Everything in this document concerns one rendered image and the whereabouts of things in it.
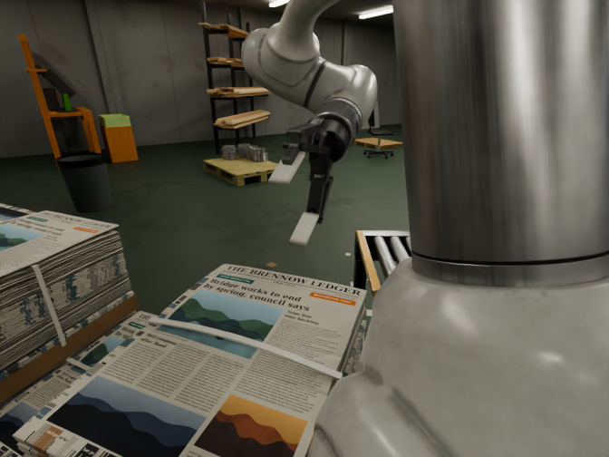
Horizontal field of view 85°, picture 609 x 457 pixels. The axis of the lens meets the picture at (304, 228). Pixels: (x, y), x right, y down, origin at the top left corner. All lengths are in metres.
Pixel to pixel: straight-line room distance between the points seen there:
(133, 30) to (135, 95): 1.33
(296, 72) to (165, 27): 8.65
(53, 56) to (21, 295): 8.31
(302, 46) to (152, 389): 0.59
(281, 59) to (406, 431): 0.63
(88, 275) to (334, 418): 0.74
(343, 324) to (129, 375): 0.28
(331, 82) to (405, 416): 0.61
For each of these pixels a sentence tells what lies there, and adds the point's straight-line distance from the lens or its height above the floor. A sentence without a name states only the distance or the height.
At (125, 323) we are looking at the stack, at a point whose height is 0.83.
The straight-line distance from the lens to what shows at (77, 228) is 0.94.
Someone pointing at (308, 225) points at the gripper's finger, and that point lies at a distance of 0.58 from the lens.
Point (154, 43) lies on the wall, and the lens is 9.21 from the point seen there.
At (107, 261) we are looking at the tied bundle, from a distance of 0.90.
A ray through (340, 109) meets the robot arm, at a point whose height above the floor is 1.33.
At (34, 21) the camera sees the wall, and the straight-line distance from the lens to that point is 9.06.
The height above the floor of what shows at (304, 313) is 1.06.
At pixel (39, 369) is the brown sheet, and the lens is 0.90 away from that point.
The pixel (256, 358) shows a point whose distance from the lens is 0.45.
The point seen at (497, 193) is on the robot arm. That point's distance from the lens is 0.18.
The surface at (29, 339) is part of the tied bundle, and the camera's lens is 0.86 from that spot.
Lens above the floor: 1.38
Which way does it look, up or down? 24 degrees down
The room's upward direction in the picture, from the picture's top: straight up
